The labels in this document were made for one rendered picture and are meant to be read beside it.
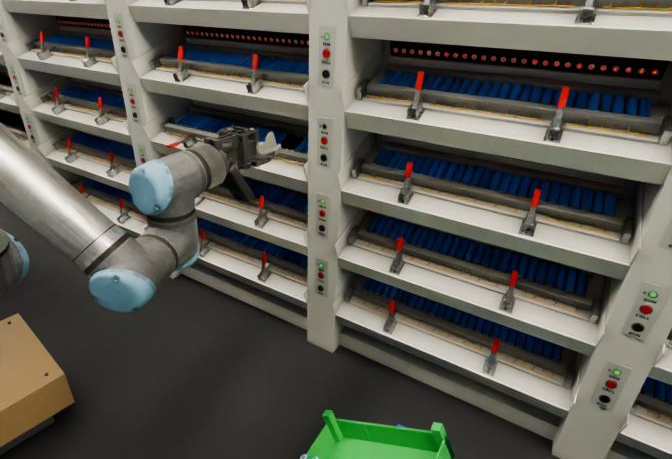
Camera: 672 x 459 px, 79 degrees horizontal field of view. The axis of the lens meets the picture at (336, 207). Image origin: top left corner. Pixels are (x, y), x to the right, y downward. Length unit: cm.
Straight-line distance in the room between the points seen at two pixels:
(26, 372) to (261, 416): 56
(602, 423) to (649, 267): 39
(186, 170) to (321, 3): 45
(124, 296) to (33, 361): 55
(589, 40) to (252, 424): 108
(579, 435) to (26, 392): 124
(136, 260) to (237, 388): 61
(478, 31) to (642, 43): 25
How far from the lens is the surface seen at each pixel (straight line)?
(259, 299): 145
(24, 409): 122
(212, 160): 84
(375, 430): 105
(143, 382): 133
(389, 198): 97
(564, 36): 82
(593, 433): 118
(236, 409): 121
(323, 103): 97
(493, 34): 83
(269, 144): 98
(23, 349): 132
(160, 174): 78
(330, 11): 94
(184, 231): 83
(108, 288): 75
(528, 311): 102
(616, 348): 102
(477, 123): 88
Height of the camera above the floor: 94
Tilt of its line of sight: 26 degrees down
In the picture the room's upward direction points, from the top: 2 degrees clockwise
